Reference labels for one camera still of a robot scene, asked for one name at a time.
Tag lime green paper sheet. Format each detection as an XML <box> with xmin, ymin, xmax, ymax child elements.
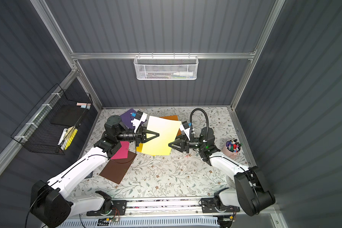
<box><xmin>142</xmin><ymin>116</ymin><xmax>181</xmax><ymax>156</ymax></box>

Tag purple paper sheet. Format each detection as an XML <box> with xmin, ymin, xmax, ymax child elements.
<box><xmin>120</xmin><ymin>109</ymin><xmax>137</xmax><ymax>129</ymax></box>

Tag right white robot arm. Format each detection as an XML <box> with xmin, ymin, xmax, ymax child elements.
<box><xmin>169</xmin><ymin>127</ymin><xmax>276</xmax><ymax>216</ymax></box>

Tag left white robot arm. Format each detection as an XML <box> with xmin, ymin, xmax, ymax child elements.
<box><xmin>28</xmin><ymin>113</ymin><xmax>159</xmax><ymax>228</ymax></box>

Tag yellow paper sheet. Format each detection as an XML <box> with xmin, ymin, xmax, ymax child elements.
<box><xmin>136</xmin><ymin>143</ymin><xmax>143</xmax><ymax>153</ymax></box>

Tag magenta paper sheet left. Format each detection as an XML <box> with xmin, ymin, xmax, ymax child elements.
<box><xmin>111</xmin><ymin>142</ymin><xmax>130</xmax><ymax>160</ymax></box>

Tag orange paper sheet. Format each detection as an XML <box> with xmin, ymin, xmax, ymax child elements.
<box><xmin>160</xmin><ymin>116</ymin><xmax>182</xmax><ymax>138</ymax></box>

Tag brown paper sheet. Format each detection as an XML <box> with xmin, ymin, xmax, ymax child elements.
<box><xmin>99</xmin><ymin>151</ymin><xmax>137</xmax><ymax>184</ymax></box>

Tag white glue bottle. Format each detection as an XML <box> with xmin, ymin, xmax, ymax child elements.
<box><xmin>173</xmin><ymin>71</ymin><xmax>194</xmax><ymax>78</ymax></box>

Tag yellow highlighter markers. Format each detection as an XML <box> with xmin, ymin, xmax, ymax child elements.
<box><xmin>61</xmin><ymin>128</ymin><xmax>78</xmax><ymax>151</ymax></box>

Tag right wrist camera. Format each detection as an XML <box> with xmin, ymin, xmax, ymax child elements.
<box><xmin>179</xmin><ymin>121</ymin><xmax>192</xmax><ymax>140</ymax></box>

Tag white wire mesh basket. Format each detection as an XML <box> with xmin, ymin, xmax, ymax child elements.
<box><xmin>133</xmin><ymin>56</ymin><xmax>199</xmax><ymax>80</ymax></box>

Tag black wire basket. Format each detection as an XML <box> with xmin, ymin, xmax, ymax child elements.
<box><xmin>11</xmin><ymin>87</ymin><xmax>93</xmax><ymax>155</ymax></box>

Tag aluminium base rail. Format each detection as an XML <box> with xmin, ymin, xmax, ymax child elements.
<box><xmin>59</xmin><ymin>197</ymin><xmax>287</xmax><ymax>228</ymax></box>

